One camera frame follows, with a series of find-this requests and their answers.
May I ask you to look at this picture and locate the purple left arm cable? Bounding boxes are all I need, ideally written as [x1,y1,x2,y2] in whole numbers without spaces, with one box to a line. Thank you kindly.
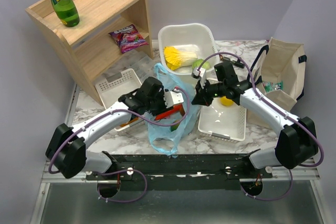
[48,86,191,204]

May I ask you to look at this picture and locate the floral canvas tote bag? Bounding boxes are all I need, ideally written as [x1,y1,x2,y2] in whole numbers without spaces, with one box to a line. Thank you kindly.
[250,38,307,112]

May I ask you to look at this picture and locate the large white plastic tub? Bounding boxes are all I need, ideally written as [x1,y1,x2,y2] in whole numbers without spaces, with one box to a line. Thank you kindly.
[158,23,218,85]

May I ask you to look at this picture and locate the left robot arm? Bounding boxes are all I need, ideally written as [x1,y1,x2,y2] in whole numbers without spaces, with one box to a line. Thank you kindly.
[46,77,169,178]

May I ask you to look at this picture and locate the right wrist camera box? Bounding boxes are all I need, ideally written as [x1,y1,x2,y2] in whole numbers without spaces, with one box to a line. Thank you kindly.
[192,67,207,89]

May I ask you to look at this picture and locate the small black tool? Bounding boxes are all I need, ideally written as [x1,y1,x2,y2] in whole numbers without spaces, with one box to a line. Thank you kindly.
[219,55,245,69]

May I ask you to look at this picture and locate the orange bread slice toy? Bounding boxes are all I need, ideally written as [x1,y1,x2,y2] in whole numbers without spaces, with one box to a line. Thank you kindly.
[120,118,139,127]

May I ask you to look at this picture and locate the green glass bottle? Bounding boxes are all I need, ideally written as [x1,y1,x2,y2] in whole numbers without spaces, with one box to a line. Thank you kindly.
[50,0,80,27]

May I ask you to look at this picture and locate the green lime toy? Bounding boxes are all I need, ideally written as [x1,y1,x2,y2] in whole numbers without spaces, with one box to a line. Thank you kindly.
[170,120,180,132]

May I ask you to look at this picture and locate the green lettuce toy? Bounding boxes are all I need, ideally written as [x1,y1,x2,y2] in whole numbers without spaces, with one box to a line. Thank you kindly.
[192,59,212,70]

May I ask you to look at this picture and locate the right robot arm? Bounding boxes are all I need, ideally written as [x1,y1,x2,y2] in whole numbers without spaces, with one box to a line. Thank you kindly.
[192,62,318,169]

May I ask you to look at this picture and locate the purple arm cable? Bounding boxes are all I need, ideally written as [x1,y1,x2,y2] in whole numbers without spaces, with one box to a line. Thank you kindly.
[198,51,325,201]
[48,86,191,204]

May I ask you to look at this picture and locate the green snack packet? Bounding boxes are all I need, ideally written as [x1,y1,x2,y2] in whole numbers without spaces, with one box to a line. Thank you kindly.
[263,81,283,93]

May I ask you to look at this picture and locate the clear plastic organizer box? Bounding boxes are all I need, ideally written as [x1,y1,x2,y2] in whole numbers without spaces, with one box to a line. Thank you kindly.
[103,50,156,83]

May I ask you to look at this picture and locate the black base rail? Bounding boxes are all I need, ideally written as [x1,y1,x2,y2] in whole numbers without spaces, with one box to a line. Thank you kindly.
[84,154,272,190]

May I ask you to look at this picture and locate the pink candy bag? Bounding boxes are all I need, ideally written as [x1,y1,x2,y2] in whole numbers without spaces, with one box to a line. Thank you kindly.
[109,24,148,54]

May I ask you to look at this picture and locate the red chili pepper toy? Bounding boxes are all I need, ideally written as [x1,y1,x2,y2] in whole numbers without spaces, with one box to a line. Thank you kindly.
[155,104,185,121]

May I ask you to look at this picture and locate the light blue plastic grocery bag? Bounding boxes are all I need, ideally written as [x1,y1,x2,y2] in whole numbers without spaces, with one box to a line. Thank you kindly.
[148,63,200,156]

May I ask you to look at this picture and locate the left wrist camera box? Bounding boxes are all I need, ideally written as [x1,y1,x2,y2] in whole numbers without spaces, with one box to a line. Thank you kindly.
[163,90,184,109]

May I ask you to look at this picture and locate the wooden shelf unit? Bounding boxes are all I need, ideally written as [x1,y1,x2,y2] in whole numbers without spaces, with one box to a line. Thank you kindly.
[26,0,153,103]

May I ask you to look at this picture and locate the yellow cabbage toy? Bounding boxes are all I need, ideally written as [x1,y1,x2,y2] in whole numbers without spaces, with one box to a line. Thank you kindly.
[163,47,198,70]

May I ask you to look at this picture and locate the yellow lemon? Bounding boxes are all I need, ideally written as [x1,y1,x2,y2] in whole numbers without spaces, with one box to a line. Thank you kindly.
[220,97,234,106]

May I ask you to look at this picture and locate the white perforated plastic basket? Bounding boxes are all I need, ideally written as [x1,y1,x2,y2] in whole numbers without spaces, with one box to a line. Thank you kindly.
[198,98,247,142]

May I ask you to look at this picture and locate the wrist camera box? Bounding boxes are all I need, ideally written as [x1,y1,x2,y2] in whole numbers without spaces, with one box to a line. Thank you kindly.
[163,90,184,109]
[192,67,207,89]

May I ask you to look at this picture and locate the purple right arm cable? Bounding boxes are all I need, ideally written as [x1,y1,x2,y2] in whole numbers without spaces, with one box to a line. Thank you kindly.
[198,51,325,201]

